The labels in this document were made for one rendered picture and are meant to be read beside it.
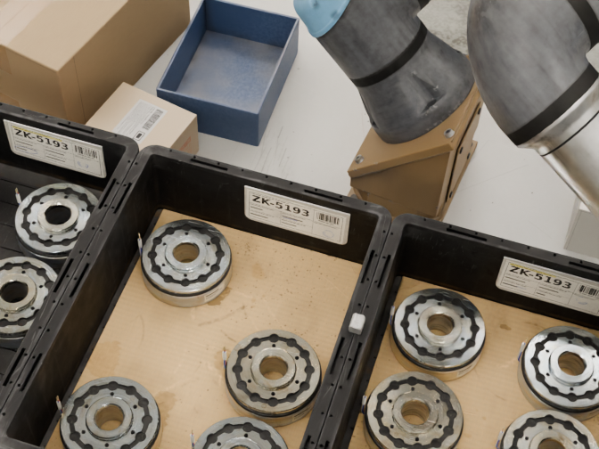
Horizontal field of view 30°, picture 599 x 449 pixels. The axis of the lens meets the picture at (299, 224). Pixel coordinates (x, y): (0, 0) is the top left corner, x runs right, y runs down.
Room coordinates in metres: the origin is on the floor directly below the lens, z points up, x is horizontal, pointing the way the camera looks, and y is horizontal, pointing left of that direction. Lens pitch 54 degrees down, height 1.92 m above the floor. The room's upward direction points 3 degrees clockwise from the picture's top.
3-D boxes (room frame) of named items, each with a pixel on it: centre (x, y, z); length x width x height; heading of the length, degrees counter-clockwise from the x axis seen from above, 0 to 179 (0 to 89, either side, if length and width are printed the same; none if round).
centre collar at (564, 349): (0.60, -0.30, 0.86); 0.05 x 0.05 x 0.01
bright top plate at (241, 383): (0.58, 0.02, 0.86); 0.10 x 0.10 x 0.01
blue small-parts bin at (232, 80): (1.14, 0.11, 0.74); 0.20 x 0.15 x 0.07; 166
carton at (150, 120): (0.97, 0.24, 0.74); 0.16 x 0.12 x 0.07; 154
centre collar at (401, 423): (0.54, -0.13, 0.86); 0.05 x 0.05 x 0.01
